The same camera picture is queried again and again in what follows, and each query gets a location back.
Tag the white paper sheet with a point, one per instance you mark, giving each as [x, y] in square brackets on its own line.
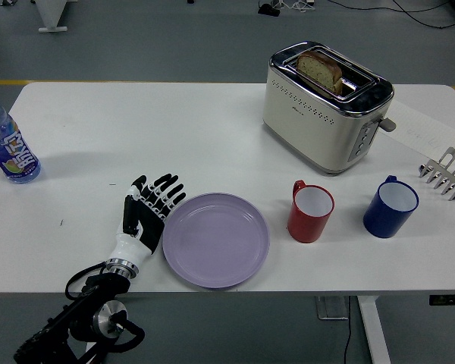
[421, 125]

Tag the purple round plate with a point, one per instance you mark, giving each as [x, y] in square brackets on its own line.
[216, 240]

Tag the white table leg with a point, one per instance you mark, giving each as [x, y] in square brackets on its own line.
[373, 330]

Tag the black floor device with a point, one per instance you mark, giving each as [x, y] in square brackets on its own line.
[269, 10]

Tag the black table control panel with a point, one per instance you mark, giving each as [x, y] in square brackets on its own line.
[449, 300]

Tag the grey floor plate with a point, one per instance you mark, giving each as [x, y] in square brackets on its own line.
[331, 308]

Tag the cream and chrome toaster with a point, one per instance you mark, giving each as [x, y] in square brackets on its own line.
[311, 132]

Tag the silver metal toast rack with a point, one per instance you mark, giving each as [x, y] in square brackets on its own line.
[445, 178]

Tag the brown bread slice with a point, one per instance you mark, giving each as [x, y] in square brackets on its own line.
[320, 70]

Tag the red mug white inside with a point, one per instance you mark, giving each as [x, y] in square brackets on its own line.
[307, 227]

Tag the white furniture foot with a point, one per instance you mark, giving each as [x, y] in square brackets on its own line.
[53, 15]

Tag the blue labelled drink bottle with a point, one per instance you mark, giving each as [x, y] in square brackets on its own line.
[7, 140]

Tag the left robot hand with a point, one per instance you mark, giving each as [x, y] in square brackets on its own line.
[146, 227]

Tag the blue mug white inside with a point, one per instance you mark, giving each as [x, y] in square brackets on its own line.
[382, 221]

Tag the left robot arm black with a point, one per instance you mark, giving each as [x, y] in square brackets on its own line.
[95, 299]

